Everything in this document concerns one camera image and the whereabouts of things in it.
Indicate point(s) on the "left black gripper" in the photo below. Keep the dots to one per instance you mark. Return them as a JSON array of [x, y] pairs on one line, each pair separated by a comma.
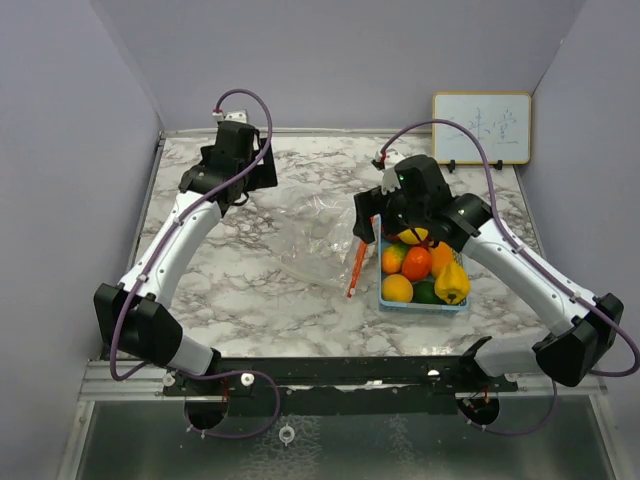
[[263, 175]]

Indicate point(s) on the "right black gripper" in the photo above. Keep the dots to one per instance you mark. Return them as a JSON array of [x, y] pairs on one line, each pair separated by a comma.
[[371, 203]]

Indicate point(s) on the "green yellow mango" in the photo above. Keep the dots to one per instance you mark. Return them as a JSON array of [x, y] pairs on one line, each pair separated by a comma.
[[393, 257]]

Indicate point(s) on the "clear zip top bag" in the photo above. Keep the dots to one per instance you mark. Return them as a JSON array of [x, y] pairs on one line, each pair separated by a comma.
[[315, 243]]

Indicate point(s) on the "orange tomato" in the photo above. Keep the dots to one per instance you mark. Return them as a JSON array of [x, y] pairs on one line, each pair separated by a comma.
[[417, 264]]

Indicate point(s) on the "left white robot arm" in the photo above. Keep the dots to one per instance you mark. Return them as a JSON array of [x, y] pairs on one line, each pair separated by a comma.
[[133, 315]]

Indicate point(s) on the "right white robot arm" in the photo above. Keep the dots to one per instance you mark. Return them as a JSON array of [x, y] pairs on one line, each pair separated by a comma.
[[579, 325]]

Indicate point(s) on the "yellow orange peach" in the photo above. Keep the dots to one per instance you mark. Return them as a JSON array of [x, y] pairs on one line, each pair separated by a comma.
[[397, 288]]

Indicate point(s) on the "orange bell pepper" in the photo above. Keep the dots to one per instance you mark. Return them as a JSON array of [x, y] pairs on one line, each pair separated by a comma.
[[441, 256]]

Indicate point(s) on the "green avocado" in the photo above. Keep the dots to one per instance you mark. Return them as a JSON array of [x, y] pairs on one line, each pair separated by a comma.
[[424, 293]]

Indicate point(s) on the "light blue plastic basket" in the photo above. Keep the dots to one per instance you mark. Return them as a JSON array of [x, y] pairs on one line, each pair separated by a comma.
[[384, 241]]

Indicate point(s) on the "yellow bell pepper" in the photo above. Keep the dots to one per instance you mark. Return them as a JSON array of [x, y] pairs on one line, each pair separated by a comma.
[[452, 286]]

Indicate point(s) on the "small whiteboard with writing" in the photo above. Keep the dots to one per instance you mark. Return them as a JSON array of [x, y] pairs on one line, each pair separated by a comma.
[[501, 122]]

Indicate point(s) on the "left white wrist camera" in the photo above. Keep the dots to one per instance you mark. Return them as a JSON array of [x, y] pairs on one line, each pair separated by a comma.
[[240, 116]]

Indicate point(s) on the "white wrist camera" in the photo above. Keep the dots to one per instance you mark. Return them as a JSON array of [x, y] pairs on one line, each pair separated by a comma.
[[240, 116], [390, 181]]

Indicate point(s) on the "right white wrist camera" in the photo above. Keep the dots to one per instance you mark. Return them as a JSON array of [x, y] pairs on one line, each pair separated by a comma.
[[390, 181]]

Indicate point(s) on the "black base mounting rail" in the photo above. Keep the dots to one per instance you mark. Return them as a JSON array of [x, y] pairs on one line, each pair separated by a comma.
[[331, 386]]

